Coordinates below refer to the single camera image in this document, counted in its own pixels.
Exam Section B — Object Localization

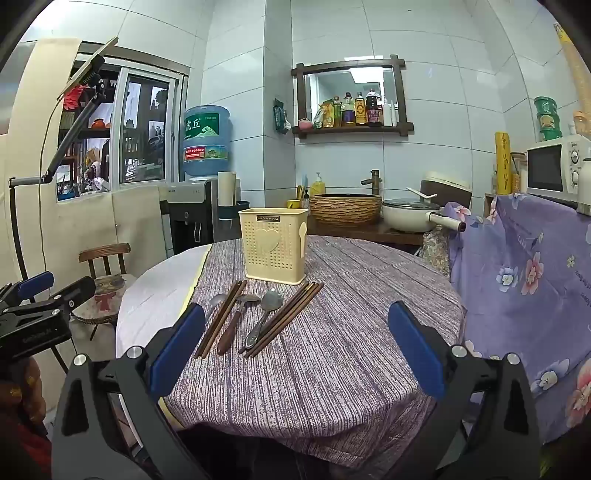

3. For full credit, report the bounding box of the steel spoon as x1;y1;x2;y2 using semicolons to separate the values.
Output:
239;289;284;355
205;294;229;324

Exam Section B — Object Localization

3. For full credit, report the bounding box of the brown white rice cooker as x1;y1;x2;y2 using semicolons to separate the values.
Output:
420;172;472;208

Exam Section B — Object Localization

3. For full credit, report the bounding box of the white tablecloth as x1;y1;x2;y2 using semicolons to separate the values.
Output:
115;244;213;370

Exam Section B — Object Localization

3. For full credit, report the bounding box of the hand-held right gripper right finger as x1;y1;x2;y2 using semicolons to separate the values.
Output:
389;301;542;480

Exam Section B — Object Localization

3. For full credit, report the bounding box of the purple floral cloth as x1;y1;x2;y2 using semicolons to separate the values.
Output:
443;193;591;444

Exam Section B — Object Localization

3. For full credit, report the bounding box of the purple striped tablecloth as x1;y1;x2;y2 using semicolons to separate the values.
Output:
164;235;467;472

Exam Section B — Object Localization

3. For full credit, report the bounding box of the cream plastic utensil holder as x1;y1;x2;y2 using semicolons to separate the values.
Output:
238;208;310;287

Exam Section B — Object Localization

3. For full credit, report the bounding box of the water dispenser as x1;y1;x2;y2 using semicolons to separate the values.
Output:
159;178;220;259

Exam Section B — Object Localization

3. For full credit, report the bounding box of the glass jar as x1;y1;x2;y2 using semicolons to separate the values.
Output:
510;152;527;193

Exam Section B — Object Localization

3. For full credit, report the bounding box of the white pot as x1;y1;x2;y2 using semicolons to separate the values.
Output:
382;198;467;233

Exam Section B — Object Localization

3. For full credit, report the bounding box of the large dark sauce bottle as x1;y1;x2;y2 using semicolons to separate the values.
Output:
366;89;384;127

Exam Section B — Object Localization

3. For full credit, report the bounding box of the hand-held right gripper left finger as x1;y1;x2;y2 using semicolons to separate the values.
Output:
51;302;208;480

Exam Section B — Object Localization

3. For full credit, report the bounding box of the woven basin sink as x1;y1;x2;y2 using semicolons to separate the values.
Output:
309;194;383;227

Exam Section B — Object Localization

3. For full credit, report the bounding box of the red flower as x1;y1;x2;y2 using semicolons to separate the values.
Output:
62;85;88;112

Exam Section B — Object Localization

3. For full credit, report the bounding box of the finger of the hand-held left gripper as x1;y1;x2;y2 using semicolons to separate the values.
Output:
10;270;56;301
46;275;98;320

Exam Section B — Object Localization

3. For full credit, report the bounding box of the green hanging packet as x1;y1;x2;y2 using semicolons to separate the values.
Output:
273;98;291;134

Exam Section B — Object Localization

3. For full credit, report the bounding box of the yellow patterned roll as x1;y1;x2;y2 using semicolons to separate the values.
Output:
495;132;512;195

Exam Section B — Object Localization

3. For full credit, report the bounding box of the pug print cushion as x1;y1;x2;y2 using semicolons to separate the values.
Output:
71;273;139;324

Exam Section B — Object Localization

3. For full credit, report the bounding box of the pale yellow tall roll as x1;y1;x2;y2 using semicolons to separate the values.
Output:
554;23;591;100

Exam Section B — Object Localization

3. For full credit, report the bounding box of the black tablet stand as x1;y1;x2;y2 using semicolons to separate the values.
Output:
9;80;105;301

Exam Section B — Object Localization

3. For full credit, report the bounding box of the person's left hand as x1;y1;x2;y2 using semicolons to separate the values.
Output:
0;359;47;444

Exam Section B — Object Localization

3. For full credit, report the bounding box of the chopstick pair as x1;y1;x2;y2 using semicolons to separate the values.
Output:
193;280;243;360

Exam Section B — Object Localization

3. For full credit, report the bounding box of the brown wooden chopstick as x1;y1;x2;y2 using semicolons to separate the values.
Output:
245;282;314;358
252;285;325;359
248;283;320;360
199;281;249;360

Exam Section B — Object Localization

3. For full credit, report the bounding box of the tan flat tablet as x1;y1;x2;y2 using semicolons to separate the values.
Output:
58;37;120;100

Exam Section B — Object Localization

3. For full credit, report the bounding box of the window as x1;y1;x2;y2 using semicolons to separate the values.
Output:
56;44;190;202

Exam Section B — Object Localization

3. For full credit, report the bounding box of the blue water jug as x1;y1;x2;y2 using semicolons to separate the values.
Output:
183;105;230;178

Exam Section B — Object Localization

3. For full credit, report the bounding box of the white microwave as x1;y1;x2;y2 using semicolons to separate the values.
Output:
526;136;591;206

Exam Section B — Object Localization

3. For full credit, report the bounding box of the wooden chair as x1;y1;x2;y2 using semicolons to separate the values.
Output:
76;243;139;342

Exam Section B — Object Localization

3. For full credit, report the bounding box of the brown floral cloth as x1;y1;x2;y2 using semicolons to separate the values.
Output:
422;228;451;278

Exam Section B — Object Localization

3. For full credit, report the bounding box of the pale yellow cloth strip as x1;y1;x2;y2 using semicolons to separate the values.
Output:
157;251;214;430

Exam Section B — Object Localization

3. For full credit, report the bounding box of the yellow snack packet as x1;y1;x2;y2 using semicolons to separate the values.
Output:
314;100;334;129

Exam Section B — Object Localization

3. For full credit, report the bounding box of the wooden-handled round spoon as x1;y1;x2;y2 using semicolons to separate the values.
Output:
216;293;262;356

